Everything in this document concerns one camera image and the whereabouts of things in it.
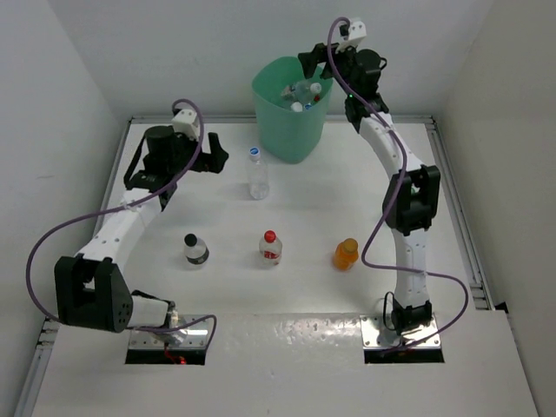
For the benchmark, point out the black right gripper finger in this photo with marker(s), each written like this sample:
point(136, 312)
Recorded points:
point(310, 60)
point(321, 71)

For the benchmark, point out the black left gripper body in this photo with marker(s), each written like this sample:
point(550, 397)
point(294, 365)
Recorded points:
point(185, 149)

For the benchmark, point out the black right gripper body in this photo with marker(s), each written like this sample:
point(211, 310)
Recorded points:
point(343, 61)

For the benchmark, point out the clear bottle blue-orange label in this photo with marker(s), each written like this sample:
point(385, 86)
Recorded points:
point(304, 91)

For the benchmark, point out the clear bottle blue label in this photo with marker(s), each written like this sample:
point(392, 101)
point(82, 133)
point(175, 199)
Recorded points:
point(299, 107)

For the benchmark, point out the clear bottle blue-white cap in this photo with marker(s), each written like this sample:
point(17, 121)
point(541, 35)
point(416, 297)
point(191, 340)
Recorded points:
point(258, 184)

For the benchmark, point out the clear bottle black cap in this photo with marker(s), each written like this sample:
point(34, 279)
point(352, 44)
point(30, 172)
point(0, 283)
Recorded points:
point(195, 249)

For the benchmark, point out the clear bottle red label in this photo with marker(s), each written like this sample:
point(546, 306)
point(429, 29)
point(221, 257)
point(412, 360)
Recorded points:
point(270, 247)

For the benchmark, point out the orange juice bottle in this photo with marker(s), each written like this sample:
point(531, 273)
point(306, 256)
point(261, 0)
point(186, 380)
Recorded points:
point(346, 254)

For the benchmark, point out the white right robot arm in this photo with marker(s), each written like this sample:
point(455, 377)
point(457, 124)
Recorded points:
point(411, 201)

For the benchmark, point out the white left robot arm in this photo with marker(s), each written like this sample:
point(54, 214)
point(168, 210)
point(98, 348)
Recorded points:
point(90, 289)

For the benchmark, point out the green plastic bin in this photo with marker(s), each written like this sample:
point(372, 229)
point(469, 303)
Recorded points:
point(283, 133)

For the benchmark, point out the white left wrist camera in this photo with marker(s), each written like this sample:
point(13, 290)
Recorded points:
point(187, 122)

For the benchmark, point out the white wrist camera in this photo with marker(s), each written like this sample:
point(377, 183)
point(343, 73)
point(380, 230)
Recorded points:
point(352, 33)
point(187, 122)

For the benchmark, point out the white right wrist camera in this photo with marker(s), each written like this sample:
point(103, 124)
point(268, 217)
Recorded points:
point(352, 33)

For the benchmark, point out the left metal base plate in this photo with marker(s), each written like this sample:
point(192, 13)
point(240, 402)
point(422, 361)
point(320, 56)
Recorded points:
point(190, 338)

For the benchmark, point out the metal base plate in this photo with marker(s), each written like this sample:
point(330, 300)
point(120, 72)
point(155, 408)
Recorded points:
point(190, 338)
point(376, 337)

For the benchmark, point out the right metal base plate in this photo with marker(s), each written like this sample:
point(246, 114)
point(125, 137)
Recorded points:
point(376, 337)

